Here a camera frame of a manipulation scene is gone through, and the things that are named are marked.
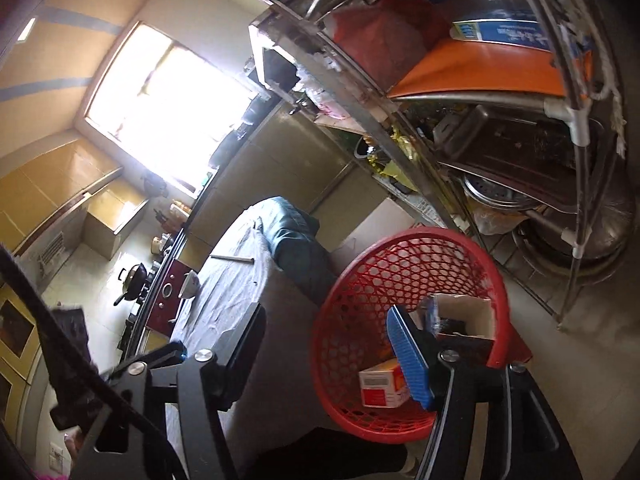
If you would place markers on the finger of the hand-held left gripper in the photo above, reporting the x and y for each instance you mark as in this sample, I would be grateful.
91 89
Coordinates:
160 352

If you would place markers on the yellow crumpled packaging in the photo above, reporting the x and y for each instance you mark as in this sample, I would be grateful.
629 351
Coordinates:
395 160

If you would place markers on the microwave oven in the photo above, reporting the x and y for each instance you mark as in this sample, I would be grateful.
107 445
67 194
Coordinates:
275 60

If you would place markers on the black wok with lid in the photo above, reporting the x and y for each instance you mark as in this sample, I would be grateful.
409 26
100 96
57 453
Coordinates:
132 277

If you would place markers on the thin long metal rod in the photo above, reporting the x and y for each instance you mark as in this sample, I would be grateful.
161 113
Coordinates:
232 259

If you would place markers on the orange flat board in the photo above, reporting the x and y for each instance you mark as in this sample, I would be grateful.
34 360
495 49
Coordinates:
475 67

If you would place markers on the dark cardboard box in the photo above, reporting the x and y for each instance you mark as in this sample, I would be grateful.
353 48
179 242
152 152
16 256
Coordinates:
470 315

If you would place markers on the metal storage rack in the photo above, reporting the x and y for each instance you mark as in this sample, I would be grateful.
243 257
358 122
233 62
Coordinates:
580 125

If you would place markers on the small orange white box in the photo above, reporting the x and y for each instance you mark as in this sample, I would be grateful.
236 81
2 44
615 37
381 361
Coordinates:
380 385

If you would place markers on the steel range hood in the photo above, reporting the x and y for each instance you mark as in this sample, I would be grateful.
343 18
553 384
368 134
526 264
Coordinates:
52 255

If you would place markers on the white ceramic bowl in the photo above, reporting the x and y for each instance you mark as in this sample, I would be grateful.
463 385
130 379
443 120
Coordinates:
190 285

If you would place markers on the steel rectangular tray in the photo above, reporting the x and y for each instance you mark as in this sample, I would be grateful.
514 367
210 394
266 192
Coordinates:
510 145

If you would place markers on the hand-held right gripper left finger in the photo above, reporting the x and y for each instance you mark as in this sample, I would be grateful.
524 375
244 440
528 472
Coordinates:
245 345

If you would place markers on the red plastic mesh basket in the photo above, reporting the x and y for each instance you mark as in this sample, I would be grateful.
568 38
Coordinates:
360 300

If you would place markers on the grey tablecloth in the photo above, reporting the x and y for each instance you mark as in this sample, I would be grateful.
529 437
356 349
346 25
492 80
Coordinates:
225 280

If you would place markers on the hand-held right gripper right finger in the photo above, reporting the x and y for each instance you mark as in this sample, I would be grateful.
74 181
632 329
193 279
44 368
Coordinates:
412 360

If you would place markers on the dark round hanging utensil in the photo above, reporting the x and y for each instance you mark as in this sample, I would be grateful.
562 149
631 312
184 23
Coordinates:
155 185

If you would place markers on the large steel pot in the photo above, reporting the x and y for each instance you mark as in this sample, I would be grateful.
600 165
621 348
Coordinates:
600 230

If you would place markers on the kitchen window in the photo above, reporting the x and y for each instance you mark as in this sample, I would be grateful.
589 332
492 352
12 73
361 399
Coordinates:
165 105

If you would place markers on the red plastic bag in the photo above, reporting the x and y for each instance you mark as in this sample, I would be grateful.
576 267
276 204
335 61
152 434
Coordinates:
390 40

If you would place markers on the maroon built-in oven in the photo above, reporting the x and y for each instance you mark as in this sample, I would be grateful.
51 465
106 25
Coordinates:
165 300

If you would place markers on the blue white carton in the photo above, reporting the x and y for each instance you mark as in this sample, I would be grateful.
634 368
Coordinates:
500 35

